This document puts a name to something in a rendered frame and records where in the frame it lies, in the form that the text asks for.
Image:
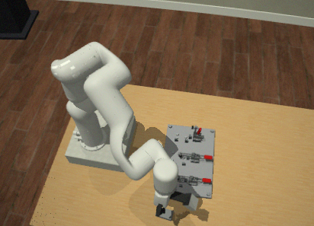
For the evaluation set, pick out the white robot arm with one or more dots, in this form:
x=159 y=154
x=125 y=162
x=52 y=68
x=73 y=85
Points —
x=92 y=77

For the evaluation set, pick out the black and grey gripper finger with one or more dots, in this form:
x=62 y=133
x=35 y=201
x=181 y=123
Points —
x=159 y=210

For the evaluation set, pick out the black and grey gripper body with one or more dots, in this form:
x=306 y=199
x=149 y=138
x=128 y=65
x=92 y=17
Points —
x=160 y=199

